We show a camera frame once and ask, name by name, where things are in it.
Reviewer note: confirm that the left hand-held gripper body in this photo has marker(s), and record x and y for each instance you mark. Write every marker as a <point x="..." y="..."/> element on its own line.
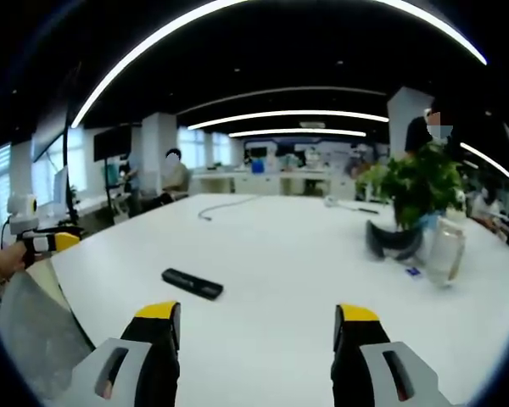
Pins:
<point x="22" y="216"/>

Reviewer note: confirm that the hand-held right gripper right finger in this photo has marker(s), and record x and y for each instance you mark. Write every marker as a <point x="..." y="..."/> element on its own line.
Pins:
<point x="365" y="360"/>

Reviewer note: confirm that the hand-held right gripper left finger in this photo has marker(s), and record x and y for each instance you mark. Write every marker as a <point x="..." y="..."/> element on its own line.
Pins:
<point x="152" y="360"/>

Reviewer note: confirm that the black remote control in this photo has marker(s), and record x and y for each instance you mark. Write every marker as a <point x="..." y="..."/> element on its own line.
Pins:
<point x="192" y="283"/>

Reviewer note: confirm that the person's left hand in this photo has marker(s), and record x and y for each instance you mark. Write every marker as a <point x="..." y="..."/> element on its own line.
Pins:
<point x="6" y="260"/>

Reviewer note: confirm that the white computer monitor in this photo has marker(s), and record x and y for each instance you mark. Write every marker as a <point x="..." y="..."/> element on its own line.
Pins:
<point x="60" y="191"/>

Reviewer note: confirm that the small blue card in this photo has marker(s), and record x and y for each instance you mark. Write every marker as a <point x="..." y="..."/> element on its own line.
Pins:
<point x="412" y="271"/>

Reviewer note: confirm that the black curved headset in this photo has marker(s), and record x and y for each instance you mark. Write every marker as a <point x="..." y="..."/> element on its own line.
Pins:
<point x="392" y="243"/>

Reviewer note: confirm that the black pen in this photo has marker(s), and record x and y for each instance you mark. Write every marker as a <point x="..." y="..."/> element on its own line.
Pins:
<point x="367" y="210"/>

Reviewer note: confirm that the green potted plant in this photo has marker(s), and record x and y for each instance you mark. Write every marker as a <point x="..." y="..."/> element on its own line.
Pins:
<point x="415" y="182"/>

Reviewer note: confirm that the white counter desk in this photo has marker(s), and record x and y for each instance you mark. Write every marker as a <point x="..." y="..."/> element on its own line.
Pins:
<point x="275" y="180"/>

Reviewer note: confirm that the black wall monitor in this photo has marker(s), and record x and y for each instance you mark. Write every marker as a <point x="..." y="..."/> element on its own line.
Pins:
<point x="112" y="143"/>

